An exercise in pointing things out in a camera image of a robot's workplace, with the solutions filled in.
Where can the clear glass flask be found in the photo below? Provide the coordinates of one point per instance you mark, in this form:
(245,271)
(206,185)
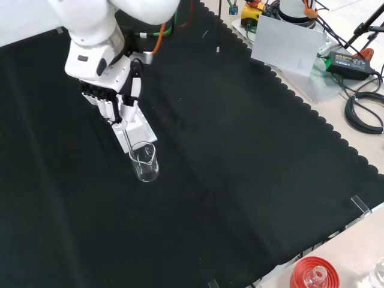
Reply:
(315,277)

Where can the grey tape strip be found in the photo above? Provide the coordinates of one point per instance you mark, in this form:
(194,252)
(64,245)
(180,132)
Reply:
(60,30)

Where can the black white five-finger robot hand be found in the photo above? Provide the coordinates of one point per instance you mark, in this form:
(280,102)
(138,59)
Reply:
(90,64)

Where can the clear glass rod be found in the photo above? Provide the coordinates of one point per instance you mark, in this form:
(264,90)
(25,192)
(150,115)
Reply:
(128,144)

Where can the white test tube rack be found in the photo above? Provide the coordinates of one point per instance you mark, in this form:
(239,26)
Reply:
(144,132)

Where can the clear glass beaker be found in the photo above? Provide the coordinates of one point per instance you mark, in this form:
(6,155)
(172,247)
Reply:
(144,169)

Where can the black bench cloth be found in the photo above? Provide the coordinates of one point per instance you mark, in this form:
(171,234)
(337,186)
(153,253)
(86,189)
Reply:
(225,135)

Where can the red ribbed funnel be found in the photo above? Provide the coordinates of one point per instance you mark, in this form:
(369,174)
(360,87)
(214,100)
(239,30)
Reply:
(300,270)

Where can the black tripod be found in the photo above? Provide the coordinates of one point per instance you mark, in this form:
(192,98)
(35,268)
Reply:
(364,25)

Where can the clear acrylic plate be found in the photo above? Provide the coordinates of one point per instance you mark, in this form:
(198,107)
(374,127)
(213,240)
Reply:
(324,87)

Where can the orange clamp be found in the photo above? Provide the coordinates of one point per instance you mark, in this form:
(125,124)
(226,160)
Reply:
(366,53)

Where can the black power adapter green label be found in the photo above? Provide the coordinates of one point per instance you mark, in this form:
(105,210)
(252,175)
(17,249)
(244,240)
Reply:
(348,64)

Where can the pale board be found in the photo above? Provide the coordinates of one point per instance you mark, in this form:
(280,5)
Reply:
(285,45)

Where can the clear glass vessel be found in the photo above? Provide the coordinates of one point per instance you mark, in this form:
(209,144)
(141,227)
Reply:
(378,274)

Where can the yellow stop button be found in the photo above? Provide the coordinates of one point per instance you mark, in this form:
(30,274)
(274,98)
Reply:
(251,13)

